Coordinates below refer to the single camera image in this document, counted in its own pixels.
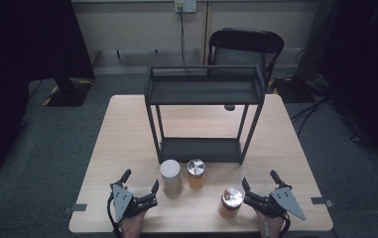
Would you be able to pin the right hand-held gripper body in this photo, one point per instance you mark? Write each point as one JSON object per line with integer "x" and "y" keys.
{"x": 285, "y": 202}

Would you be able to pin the black floor plate yellow tape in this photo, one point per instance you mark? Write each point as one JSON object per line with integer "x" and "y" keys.
{"x": 292, "y": 91}

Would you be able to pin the black stand base yellow tape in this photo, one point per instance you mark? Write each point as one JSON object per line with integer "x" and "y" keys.
{"x": 69, "y": 94}

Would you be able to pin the grey tape strip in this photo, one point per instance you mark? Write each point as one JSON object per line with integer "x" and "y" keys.
{"x": 320, "y": 201}
{"x": 77, "y": 208}

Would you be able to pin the small silver-lid orange jar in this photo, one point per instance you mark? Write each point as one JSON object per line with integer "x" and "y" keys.
{"x": 196, "y": 173}

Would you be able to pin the white wall socket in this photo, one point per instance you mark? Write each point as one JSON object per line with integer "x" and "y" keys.
{"x": 185, "y": 5}

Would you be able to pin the black metal two-tier rack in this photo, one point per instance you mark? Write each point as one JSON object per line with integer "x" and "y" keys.
{"x": 203, "y": 91}

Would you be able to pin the small black round object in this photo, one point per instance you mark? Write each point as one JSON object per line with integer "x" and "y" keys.
{"x": 229, "y": 107}

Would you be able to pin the wide silver-lid orange jar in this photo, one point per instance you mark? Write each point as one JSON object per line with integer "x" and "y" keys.
{"x": 231, "y": 202}

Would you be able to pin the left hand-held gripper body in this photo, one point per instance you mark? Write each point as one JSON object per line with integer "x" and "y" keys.
{"x": 122, "y": 202}

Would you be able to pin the tall white-lid powder jar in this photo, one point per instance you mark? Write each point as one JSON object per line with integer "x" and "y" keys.
{"x": 171, "y": 177}

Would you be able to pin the person's right hand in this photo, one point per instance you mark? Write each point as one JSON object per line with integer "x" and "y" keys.
{"x": 273, "y": 228}

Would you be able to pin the black folding chair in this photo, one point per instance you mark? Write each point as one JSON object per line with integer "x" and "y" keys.
{"x": 246, "y": 41}

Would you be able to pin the dark curtain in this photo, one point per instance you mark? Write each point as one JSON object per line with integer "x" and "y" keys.
{"x": 18, "y": 66}
{"x": 368, "y": 66}

